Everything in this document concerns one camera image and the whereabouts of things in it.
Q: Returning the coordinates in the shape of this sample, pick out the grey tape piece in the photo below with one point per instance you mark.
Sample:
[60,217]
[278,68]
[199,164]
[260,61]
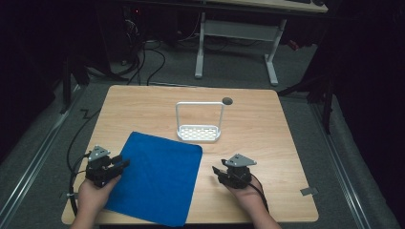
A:
[309,191]

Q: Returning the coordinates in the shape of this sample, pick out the small red object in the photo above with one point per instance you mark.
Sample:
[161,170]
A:
[293,45]

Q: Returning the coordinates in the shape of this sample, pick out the blue cloth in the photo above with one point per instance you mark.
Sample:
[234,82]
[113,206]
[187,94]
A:
[159,178]

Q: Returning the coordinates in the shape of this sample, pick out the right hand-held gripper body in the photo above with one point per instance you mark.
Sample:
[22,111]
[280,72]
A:
[238,174]

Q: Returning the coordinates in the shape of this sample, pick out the grey metal floor rail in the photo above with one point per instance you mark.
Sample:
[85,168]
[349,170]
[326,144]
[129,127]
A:
[31,165]
[345,178]

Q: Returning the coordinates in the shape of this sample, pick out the black metal stand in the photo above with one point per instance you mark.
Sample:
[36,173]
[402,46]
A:
[327,108]
[66,86]

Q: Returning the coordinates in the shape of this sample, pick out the white plastic rack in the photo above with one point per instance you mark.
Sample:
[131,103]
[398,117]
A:
[199,133]

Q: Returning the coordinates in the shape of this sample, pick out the dark computer tower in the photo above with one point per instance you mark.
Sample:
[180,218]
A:
[133,22]

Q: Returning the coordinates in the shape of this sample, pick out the person's left hand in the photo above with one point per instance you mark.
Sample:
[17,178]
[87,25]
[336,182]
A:
[92,195]

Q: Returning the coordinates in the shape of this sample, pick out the desk with white legs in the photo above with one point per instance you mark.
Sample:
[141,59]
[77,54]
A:
[238,31]

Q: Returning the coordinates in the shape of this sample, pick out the person's right hand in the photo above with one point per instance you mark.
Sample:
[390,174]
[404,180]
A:
[250,197]

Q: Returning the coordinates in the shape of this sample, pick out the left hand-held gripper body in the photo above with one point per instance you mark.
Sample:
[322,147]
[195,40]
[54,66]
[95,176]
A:
[99,168]

